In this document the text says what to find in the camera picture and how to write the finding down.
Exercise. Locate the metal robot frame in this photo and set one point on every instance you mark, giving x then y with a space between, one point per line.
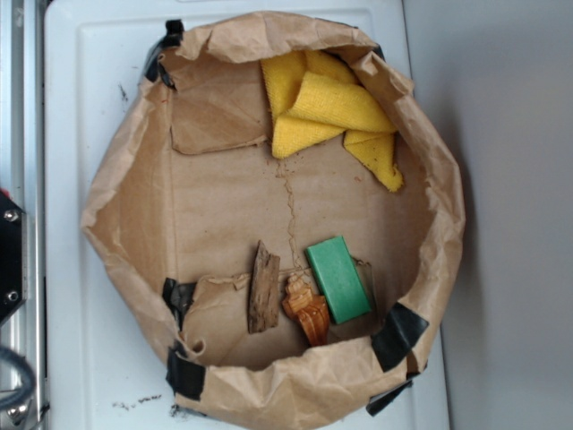
23 263

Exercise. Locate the brown paper bag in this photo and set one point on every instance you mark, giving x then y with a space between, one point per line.
189 187

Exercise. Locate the green rectangular block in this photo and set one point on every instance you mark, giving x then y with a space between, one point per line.
334 270

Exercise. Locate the orange spiral seashell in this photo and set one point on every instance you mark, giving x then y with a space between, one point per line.
302 305

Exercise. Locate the yellow cloth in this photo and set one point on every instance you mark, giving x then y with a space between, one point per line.
315 97

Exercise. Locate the brown wood piece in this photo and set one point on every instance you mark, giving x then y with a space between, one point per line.
263 298

